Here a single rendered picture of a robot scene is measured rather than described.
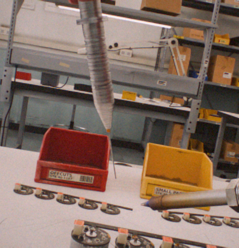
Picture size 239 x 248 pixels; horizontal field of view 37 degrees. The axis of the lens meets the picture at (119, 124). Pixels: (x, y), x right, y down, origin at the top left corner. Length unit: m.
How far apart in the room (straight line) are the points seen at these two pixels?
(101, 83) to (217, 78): 4.21
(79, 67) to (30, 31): 2.30
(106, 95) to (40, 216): 0.24
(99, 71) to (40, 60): 2.32
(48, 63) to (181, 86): 0.92
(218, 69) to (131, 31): 1.17
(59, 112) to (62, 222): 4.27
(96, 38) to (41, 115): 4.51
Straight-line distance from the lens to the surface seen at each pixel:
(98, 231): 0.24
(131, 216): 0.45
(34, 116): 4.71
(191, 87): 2.55
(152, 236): 0.25
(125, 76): 2.47
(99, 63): 0.19
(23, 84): 2.56
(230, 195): 0.17
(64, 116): 4.65
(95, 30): 0.19
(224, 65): 4.41
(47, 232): 0.38
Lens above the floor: 0.91
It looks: 8 degrees down
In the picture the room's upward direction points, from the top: 10 degrees clockwise
